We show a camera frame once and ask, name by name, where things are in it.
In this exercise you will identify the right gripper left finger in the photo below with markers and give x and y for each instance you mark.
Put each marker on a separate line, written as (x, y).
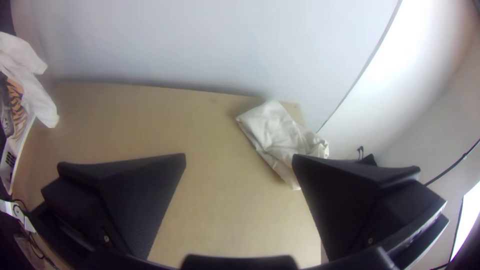
(123, 195)

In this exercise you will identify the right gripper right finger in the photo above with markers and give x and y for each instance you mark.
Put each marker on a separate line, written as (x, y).
(348, 202)

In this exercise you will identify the folded white t-shirt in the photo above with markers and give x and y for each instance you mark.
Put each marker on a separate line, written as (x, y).
(275, 135)

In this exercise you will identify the white laundry basket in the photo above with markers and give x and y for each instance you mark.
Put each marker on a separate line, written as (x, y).
(9, 165)

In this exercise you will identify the heap of clothes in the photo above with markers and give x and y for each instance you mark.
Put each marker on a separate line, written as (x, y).
(26, 90)

